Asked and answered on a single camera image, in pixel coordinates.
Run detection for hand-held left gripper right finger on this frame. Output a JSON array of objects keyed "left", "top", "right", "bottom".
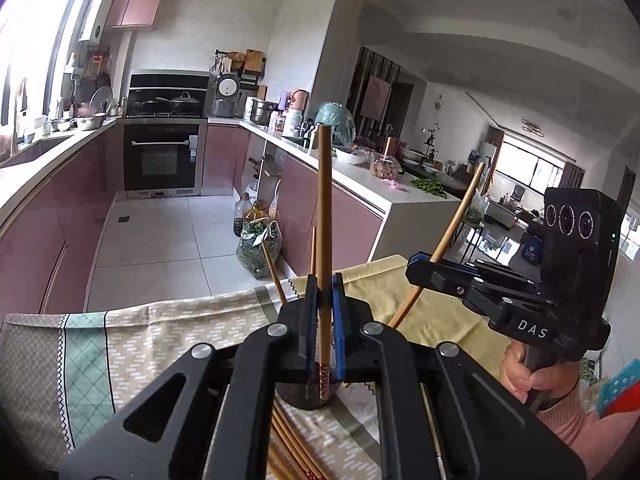
[{"left": 332, "top": 272, "right": 587, "bottom": 480}]

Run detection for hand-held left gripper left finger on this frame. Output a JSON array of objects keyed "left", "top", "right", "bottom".
[{"left": 60, "top": 272, "right": 323, "bottom": 480}]

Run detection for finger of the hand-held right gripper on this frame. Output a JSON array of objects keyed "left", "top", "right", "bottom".
[
  {"left": 406, "top": 259, "right": 546, "bottom": 312},
  {"left": 409, "top": 253, "right": 544, "bottom": 302}
]

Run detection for black mesh chopstick holder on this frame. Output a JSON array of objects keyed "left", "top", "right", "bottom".
[{"left": 274, "top": 380, "right": 346, "bottom": 412}]

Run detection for pile of wooden chopsticks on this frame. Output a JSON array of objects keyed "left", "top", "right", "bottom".
[{"left": 267, "top": 402, "right": 332, "bottom": 480}]

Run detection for person's right forearm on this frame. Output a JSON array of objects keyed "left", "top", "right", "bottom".
[{"left": 535, "top": 385, "right": 635, "bottom": 479}]

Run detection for person's right hand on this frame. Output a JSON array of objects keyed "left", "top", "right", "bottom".
[{"left": 499, "top": 339, "right": 582, "bottom": 411}]

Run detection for plastic bag of greens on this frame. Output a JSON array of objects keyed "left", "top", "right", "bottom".
[{"left": 236, "top": 220, "right": 284, "bottom": 279}]

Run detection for loose green vegetables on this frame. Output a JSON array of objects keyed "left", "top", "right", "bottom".
[{"left": 410, "top": 175, "right": 449, "bottom": 199}]

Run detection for living room window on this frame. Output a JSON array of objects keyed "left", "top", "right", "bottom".
[{"left": 492, "top": 135, "right": 584, "bottom": 194}]

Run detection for pink base cabinet run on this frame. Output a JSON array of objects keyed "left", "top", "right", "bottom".
[
  {"left": 0, "top": 119, "right": 125, "bottom": 322},
  {"left": 202, "top": 117, "right": 464, "bottom": 281}
]

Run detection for plastic oil bottle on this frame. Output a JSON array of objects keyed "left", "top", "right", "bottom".
[{"left": 247, "top": 200, "right": 271, "bottom": 227}]

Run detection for dark liquid plastic bottle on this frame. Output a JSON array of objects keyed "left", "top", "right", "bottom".
[{"left": 232, "top": 192, "right": 254, "bottom": 239}]

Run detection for teal plastic item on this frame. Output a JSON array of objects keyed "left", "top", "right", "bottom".
[{"left": 597, "top": 367, "right": 640, "bottom": 419}]

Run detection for glass jar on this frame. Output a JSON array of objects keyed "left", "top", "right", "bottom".
[{"left": 370, "top": 152, "right": 402, "bottom": 181}]

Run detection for white bowl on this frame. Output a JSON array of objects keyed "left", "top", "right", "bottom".
[{"left": 334, "top": 147, "right": 370, "bottom": 166}]

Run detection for patterned tablecloth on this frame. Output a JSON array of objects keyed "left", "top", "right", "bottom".
[{"left": 0, "top": 254, "right": 511, "bottom": 480}]

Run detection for teal covered appliance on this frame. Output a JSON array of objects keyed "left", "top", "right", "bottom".
[{"left": 314, "top": 101, "right": 357, "bottom": 147}]

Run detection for dark slatted partition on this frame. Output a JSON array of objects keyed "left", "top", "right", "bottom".
[{"left": 345, "top": 47, "right": 417, "bottom": 142}]

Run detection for steel stockpot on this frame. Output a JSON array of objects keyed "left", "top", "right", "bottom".
[{"left": 249, "top": 99, "right": 279, "bottom": 125}]

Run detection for black built-in oven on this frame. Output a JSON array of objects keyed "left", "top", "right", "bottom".
[{"left": 122, "top": 120, "right": 207, "bottom": 197}]

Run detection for grey rice cooker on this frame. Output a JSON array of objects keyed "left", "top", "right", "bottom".
[{"left": 207, "top": 74, "right": 245, "bottom": 119}]

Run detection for lidded black wok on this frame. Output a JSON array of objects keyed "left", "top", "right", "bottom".
[{"left": 156, "top": 92, "right": 202, "bottom": 115}]

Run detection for black range hood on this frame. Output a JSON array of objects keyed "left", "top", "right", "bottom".
[{"left": 128, "top": 70, "right": 211, "bottom": 118}]

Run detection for steel bowl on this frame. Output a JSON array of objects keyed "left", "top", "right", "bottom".
[{"left": 71, "top": 112, "right": 108, "bottom": 131}]

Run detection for steel pot lid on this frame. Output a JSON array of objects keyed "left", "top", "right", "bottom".
[{"left": 87, "top": 85, "right": 114, "bottom": 114}]

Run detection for white water heater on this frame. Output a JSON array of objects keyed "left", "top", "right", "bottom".
[{"left": 77, "top": 0, "right": 114, "bottom": 43}]

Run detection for kitchen window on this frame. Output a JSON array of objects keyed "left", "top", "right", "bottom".
[{"left": 0, "top": 0, "right": 96, "bottom": 128}]

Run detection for pink wall cabinet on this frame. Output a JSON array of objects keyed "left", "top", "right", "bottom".
[{"left": 104, "top": 0, "right": 169, "bottom": 30}]

